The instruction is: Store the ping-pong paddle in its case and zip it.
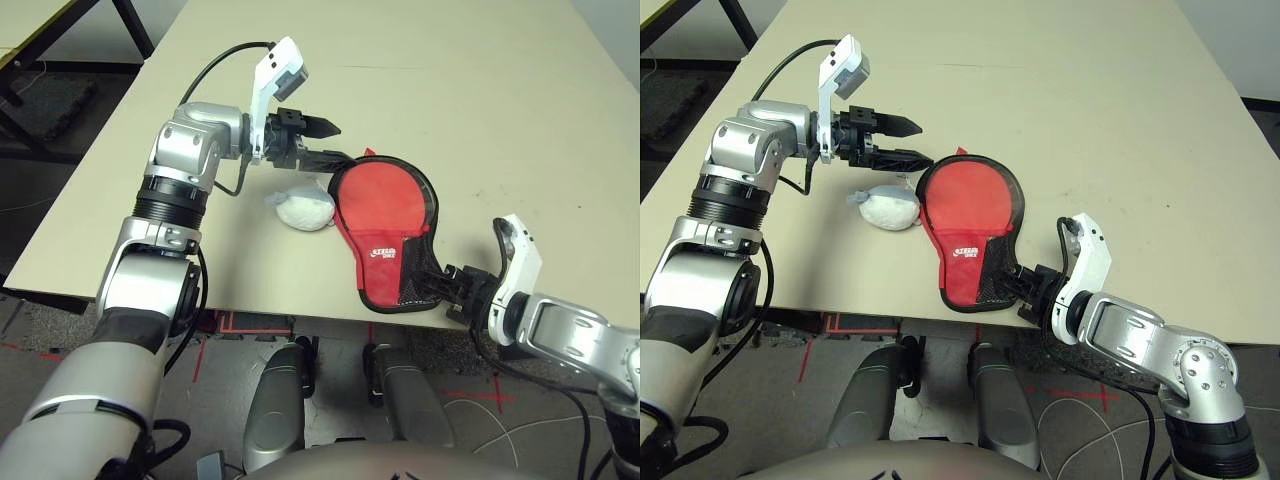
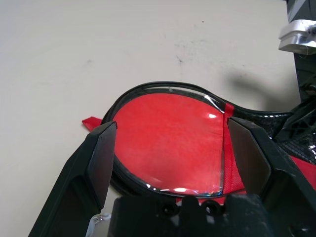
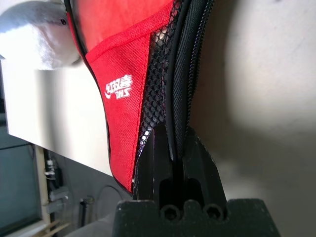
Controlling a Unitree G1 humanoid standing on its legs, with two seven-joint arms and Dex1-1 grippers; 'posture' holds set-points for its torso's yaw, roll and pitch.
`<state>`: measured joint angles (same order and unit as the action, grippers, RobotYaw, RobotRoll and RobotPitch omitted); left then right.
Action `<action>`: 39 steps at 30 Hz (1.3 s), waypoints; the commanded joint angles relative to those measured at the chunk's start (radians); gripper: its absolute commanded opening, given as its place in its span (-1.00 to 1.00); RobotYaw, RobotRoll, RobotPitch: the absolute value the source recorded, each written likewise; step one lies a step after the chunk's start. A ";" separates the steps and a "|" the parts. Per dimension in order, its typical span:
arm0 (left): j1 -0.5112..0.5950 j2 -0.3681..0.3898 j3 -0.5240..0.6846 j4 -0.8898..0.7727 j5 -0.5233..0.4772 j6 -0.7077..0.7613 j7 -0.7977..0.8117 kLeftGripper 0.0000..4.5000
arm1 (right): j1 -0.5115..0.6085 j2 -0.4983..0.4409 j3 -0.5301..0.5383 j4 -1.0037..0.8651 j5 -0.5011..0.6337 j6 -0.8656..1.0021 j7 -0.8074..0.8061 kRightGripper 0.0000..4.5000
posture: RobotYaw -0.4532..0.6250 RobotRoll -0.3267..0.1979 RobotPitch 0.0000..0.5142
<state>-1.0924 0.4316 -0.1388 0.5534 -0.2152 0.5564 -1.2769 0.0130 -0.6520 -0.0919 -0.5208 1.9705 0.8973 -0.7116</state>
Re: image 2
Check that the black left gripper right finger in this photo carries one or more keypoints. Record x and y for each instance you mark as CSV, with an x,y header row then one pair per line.
x,y
271,168

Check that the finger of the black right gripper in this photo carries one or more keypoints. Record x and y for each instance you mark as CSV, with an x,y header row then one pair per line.
x,y
296,126

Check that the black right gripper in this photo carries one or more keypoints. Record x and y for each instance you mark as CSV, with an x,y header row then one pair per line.
x,y
306,37

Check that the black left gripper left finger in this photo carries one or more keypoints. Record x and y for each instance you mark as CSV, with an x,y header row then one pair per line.
x,y
74,177

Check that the red black paddle case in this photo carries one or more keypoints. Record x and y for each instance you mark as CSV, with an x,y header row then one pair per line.
x,y
232,172

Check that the red ping-pong paddle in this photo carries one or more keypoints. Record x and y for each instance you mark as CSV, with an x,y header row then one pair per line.
x,y
168,143

